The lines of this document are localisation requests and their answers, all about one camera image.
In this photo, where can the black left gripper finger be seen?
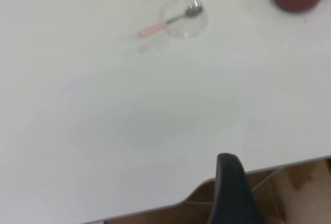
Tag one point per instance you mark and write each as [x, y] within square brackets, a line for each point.
[232, 195]

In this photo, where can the clear glass lid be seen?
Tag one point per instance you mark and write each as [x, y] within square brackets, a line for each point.
[191, 28]

